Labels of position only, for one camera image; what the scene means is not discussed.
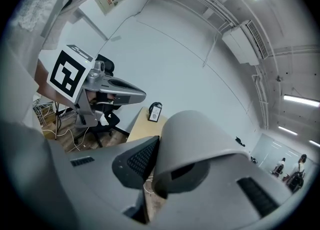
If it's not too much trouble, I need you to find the black office chair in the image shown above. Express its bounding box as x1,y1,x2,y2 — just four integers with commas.
74,53,121,148

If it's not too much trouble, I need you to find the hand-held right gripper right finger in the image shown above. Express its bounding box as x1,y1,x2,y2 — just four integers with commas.
146,152,294,230

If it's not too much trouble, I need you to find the person's light lace shirt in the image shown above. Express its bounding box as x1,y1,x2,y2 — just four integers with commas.
7,0,101,51

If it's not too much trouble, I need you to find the white air conditioner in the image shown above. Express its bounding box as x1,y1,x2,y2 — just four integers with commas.
221,19,270,66

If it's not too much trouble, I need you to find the grey plastic cup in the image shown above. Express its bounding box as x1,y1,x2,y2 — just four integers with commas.
151,110,251,200

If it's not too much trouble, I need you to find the black stand pole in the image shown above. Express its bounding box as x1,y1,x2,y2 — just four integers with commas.
53,100,60,140

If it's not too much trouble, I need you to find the black device behind card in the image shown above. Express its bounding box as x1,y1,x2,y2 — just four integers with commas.
148,101,164,115

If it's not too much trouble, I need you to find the small white sign card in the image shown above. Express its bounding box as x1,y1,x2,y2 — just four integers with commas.
147,105,162,123

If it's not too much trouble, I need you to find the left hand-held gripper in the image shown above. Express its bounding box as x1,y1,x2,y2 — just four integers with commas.
46,44,147,128

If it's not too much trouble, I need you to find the white floor cable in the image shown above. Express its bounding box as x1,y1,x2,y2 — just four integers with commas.
41,125,90,151

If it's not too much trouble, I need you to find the light wooden table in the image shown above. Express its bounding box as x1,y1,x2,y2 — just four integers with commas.
125,106,169,144

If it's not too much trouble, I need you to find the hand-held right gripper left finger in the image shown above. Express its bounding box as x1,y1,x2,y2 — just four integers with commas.
0,121,161,230

